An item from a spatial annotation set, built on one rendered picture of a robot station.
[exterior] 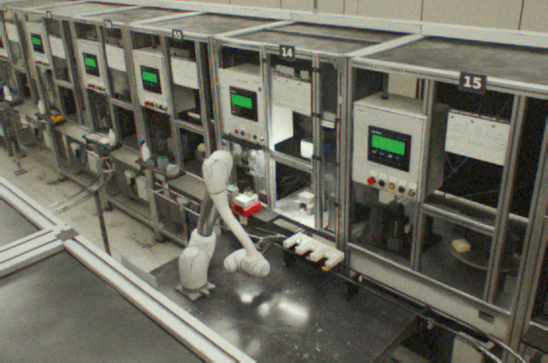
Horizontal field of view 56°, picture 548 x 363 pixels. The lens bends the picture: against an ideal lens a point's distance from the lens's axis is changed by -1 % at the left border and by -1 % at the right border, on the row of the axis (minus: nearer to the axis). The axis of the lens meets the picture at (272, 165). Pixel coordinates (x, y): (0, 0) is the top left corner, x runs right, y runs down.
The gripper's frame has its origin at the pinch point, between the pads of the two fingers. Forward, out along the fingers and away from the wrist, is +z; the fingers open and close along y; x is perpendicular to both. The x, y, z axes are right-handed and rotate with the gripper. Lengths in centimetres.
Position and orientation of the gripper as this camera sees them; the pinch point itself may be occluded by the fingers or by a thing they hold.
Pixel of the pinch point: (276, 238)
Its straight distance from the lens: 331.4
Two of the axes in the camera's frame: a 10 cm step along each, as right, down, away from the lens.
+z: 7.0, -3.2, 6.4
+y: -0.4, -9.1, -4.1
